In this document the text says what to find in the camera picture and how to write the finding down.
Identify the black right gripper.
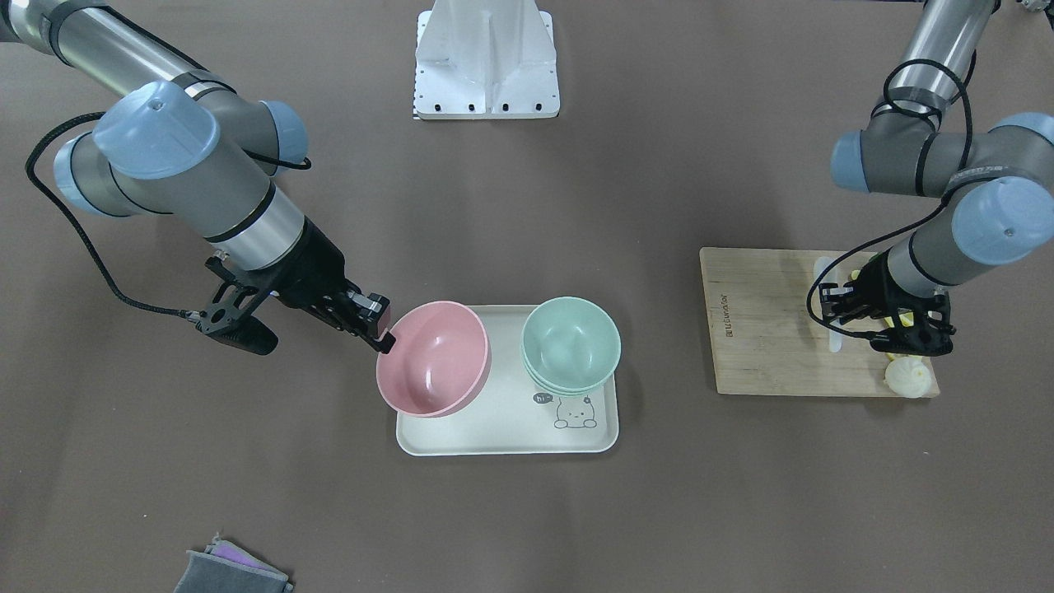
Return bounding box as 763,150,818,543
206,221,396,354

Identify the grey folded cloth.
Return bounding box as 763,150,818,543
174,535,295,592

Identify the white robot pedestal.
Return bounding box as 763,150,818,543
412,1,562,120

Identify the white toy steamed bun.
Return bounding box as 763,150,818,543
884,357,935,399

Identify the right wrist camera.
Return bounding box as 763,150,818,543
194,280,278,356

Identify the wooden cutting board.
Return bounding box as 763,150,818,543
699,248,940,400

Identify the white ceramic spoon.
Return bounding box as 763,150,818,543
813,256,844,353

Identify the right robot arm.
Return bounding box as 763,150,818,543
2,1,396,354

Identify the green bowl stack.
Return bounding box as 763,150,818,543
520,296,623,397

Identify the cream serving tray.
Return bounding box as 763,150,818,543
394,305,620,455

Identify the small pink bowl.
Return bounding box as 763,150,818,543
376,301,491,419

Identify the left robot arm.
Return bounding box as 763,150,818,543
806,1,1053,357

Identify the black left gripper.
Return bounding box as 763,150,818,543
819,253,956,357

